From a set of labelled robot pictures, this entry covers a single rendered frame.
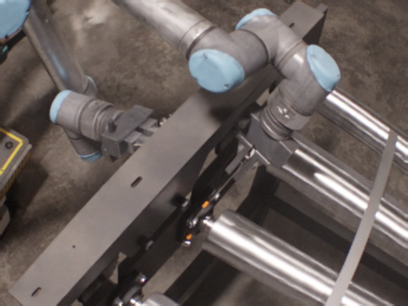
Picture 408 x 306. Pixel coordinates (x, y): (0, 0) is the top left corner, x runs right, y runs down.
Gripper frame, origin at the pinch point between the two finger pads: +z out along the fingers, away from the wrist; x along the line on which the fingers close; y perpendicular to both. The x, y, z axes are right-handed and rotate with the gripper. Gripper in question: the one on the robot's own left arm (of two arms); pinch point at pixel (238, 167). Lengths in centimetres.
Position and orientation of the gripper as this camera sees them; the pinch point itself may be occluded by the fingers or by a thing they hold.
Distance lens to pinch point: 144.0
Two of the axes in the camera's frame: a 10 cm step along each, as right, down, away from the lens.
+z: -5.0, 6.1, 6.1
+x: 7.2, 6.9, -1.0
